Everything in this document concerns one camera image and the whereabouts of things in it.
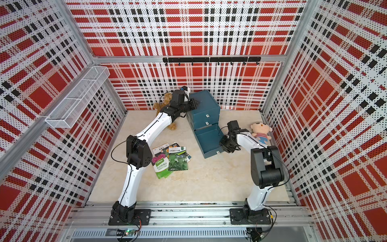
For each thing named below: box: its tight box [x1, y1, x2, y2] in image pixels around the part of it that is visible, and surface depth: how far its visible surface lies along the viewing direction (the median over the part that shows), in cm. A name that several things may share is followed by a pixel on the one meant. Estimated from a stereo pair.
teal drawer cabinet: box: [185, 89, 223, 159], surface depth 101 cm
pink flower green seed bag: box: [151, 153, 173, 179], surface depth 91 cm
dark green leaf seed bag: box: [167, 146, 188, 171], surface depth 95 cm
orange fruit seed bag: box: [168, 142, 192, 163], surface depth 100 cm
